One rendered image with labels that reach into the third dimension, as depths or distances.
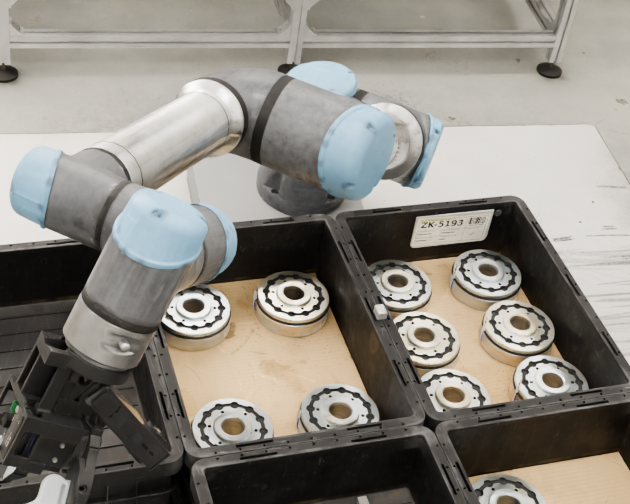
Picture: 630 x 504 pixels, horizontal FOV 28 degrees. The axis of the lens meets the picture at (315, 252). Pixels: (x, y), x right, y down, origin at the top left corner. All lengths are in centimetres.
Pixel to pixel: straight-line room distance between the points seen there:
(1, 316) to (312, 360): 43
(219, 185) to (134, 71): 166
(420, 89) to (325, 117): 231
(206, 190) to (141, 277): 99
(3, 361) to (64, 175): 52
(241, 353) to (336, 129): 38
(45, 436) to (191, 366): 57
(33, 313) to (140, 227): 69
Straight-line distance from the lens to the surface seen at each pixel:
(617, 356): 170
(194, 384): 167
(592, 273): 218
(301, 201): 203
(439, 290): 186
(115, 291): 110
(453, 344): 174
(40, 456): 117
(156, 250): 108
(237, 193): 207
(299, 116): 151
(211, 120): 145
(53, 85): 364
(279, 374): 169
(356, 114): 151
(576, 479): 167
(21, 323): 174
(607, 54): 421
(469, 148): 238
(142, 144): 132
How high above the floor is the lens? 206
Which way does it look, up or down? 41 degrees down
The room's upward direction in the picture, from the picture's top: 10 degrees clockwise
